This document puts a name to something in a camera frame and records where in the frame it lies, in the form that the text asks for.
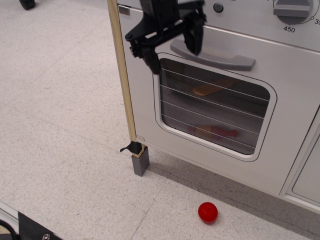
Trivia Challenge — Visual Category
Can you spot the grey leg foot cap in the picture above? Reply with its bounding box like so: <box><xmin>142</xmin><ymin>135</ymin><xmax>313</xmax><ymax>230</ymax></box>
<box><xmin>131</xmin><ymin>147</ymin><xmax>150</xmax><ymax>177</ymax></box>

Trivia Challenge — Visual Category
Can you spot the red toy ball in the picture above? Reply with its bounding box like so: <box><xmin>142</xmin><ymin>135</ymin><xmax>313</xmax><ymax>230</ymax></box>
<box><xmin>198</xmin><ymin>202</ymin><xmax>219</xmax><ymax>224</ymax></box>

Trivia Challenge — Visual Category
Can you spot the white toy oven door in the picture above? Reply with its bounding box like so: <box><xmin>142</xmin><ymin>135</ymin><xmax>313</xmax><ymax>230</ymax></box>
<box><xmin>117</xmin><ymin>4</ymin><xmax>320</xmax><ymax>197</ymax></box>

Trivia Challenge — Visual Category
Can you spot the red toy ketchup bottle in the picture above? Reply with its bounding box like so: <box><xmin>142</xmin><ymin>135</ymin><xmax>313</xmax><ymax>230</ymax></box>
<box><xmin>188</xmin><ymin>125</ymin><xmax>238</xmax><ymax>140</ymax></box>

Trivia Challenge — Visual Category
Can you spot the wooden toy knife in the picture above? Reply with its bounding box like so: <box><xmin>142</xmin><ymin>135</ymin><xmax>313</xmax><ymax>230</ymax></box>
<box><xmin>192</xmin><ymin>77</ymin><xmax>242</xmax><ymax>96</ymax></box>

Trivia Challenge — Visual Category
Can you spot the black cable at corner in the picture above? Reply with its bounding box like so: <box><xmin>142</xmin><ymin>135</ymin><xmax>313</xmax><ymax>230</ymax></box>
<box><xmin>0</xmin><ymin>219</ymin><xmax>18</xmax><ymax>240</ymax></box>

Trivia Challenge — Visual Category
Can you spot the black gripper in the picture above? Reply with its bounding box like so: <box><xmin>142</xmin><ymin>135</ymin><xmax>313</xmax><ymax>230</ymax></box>
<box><xmin>125</xmin><ymin>0</ymin><xmax>207</xmax><ymax>75</ymax></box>

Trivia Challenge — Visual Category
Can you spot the grey temperature knob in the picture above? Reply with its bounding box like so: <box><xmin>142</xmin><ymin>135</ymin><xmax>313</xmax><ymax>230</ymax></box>
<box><xmin>273</xmin><ymin>0</ymin><xmax>314</xmax><ymax>25</ymax></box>

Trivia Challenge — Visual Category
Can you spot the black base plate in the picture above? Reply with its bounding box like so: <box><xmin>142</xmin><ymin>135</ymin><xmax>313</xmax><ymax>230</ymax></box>
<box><xmin>18</xmin><ymin>212</ymin><xmax>63</xmax><ymax>240</ymax></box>

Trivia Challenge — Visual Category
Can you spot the black caster wheel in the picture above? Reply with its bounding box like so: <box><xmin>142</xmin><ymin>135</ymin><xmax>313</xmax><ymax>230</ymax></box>
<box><xmin>19</xmin><ymin>0</ymin><xmax>36</xmax><ymax>11</ymax></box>

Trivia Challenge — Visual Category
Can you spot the grey round button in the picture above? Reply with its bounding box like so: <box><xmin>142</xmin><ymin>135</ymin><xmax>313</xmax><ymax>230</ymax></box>
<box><xmin>213</xmin><ymin>2</ymin><xmax>224</xmax><ymax>13</ymax></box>

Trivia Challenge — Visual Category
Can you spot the white cabinet door right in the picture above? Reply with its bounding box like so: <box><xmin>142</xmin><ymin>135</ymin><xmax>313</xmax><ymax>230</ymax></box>
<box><xmin>292</xmin><ymin>138</ymin><xmax>320</xmax><ymax>206</ymax></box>

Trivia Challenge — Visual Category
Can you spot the grey oven door handle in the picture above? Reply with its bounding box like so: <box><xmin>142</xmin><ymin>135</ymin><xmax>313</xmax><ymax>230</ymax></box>
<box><xmin>170</xmin><ymin>39</ymin><xmax>256</xmax><ymax>72</ymax></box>

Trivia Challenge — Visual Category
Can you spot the white toy kitchen body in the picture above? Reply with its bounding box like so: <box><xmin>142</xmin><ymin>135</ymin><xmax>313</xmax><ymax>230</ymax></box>
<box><xmin>116</xmin><ymin>0</ymin><xmax>320</xmax><ymax>216</ymax></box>

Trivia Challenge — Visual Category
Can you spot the black tape strip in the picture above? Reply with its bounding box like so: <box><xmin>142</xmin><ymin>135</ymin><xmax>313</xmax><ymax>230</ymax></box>
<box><xmin>120</xmin><ymin>141</ymin><xmax>142</xmax><ymax>155</ymax></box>

